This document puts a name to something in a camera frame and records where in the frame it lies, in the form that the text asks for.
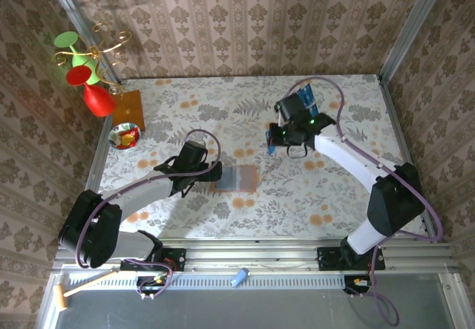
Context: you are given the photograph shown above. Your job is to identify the pink card holder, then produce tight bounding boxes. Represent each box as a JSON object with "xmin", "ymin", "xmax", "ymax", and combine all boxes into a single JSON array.
[{"xmin": 209, "ymin": 164, "xmax": 260, "ymax": 194}]

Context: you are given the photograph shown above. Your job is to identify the colourful small bowl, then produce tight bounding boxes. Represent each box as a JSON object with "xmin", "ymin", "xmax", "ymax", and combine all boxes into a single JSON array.
[{"xmin": 108, "ymin": 122, "xmax": 143, "ymax": 151}]

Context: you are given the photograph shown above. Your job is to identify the orange wooden board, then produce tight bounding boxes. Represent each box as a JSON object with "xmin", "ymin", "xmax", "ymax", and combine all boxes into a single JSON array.
[{"xmin": 111, "ymin": 90, "xmax": 146, "ymax": 131}]

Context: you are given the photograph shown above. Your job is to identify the blue cylinder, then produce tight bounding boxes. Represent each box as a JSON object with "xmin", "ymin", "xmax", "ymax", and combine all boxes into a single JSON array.
[{"xmin": 230, "ymin": 267, "xmax": 252, "ymax": 288}]

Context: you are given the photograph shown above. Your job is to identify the red wine glass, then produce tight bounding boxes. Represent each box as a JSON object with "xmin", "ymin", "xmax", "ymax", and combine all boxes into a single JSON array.
[{"xmin": 65, "ymin": 65, "xmax": 117, "ymax": 118}]

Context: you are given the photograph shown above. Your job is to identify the black connector box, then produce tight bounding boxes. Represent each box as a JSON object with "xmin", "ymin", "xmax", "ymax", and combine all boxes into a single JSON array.
[
  {"xmin": 343, "ymin": 275, "xmax": 372, "ymax": 295},
  {"xmin": 135, "ymin": 275, "xmax": 168, "ymax": 296}
]

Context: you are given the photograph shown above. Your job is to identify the grey metal panel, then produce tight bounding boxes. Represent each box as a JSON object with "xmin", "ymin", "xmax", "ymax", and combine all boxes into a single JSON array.
[{"xmin": 36, "ymin": 273, "xmax": 465, "ymax": 329}]

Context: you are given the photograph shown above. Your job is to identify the green wine glass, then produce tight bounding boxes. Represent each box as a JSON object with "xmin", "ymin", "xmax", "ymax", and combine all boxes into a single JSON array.
[{"xmin": 53, "ymin": 30, "xmax": 101, "ymax": 86}]

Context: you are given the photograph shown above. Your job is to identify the wooden mallet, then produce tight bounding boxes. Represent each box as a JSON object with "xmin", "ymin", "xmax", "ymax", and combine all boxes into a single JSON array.
[{"xmin": 53, "ymin": 267, "xmax": 120, "ymax": 312}]

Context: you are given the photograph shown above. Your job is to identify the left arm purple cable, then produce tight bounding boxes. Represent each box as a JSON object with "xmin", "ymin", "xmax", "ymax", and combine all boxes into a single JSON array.
[{"xmin": 75, "ymin": 128, "xmax": 223, "ymax": 301}]

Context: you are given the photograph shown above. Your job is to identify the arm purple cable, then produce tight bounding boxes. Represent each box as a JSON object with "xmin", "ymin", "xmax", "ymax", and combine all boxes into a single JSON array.
[
  {"xmin": 75, "ymin": 128, "xmax": 223, "ymax": 301},
  {"xmin": 281, "ymin": 76, "xmax": 445, "ymax": 326}
]

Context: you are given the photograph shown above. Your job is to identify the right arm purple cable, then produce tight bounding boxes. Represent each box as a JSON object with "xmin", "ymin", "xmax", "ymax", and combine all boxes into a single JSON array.
[{"xmin": 281, "ymin": 76, "xmax": 445, "ymax": 326}]

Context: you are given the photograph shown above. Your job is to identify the aluminium mounting rail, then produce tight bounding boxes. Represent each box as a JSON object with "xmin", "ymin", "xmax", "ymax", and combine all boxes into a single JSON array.
[{"xmin": 51, "ymin": 242, "xmax": 459, "ymax": 275}]

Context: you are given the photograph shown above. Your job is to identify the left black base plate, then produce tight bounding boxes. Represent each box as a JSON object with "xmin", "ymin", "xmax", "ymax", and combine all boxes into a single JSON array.
[{"xmin": 120, "ymin": 247, "xmax": 186, "ymax": 272}]

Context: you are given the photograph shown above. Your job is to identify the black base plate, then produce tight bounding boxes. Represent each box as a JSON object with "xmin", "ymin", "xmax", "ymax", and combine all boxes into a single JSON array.
[
  {"xmin": 317, "ymin": 246, "xmax": 386, "ymax": 272},
  {"xmin": 120, "ymin": 247, "xmax": 186, "ymax": 272}
]

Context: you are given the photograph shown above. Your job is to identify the aluminium table side rail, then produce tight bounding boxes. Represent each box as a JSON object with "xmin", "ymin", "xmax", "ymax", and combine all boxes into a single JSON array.
[
  {"xmin": 69, "ymin": 79, "xmax": 123, "ymax": 247},
  {"xmin": 376, "ymin": 74, "xmax": 439, "ymax": 244}
]

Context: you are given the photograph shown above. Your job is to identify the white slotted cable duct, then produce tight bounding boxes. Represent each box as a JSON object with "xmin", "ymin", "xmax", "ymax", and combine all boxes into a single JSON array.
[{"xmin": 68, "ymin": 272, "xmax": 372, "ymax": 290}]

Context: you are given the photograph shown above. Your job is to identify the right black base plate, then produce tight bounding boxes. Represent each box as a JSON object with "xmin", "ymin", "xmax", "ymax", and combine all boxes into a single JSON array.
[{"xmin": 317, "ymin": 246, "xmax": 386, "ymax": 272}]

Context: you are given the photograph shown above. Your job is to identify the gold wire glass rack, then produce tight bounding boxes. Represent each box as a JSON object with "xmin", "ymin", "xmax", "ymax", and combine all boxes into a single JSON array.
[{"xmin": 50, "ymin": 22, "xmax": 133, "ymax": 87}]

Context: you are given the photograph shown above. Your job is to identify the aluminium frame post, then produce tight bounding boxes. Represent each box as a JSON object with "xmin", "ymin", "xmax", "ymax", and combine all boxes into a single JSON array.
[
  {"xmin": 377, "ymin": 0, "xmax": 453, "ymax": 83},
  {"xmin": 41, "ymin": 0, "xmax": 122, "ymax": 85}
]

